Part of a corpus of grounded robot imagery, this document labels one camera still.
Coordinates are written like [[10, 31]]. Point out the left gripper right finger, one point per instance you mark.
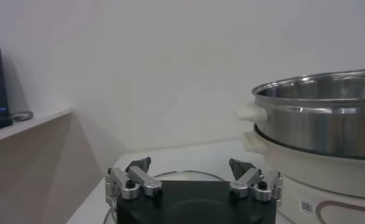
[[247, 179]]

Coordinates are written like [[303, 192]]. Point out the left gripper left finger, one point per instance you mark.
[[145, 179]]

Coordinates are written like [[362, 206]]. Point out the stainless steel steamer basket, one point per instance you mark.
[[307, 131]]

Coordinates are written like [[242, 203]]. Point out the cream electric cooker base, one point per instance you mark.
[[310, 179]]

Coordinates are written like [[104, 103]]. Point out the white side desk with monitor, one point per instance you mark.
[[33, 124]]

